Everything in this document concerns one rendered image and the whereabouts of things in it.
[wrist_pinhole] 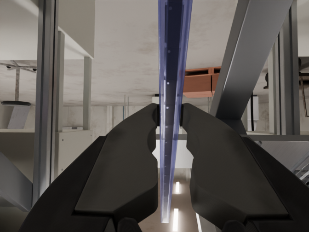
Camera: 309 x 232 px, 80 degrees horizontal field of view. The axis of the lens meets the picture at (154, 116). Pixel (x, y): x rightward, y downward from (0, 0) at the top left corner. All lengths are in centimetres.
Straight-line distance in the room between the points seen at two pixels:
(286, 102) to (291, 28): 21
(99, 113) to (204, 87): 844
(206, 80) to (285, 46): 277
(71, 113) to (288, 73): 1159
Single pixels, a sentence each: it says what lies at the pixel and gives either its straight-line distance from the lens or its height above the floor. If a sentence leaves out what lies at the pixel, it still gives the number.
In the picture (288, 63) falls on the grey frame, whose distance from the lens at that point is 65.
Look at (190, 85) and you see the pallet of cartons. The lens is 340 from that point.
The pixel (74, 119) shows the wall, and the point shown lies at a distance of 1180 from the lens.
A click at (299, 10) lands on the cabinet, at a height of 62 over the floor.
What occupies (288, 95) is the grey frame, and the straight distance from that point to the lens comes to 63.
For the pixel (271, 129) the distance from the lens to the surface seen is 78.
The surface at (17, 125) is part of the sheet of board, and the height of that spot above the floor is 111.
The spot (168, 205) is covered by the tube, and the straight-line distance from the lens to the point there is 27.
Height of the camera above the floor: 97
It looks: 2 degrees down
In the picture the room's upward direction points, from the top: 180 degrees counter-clockwise
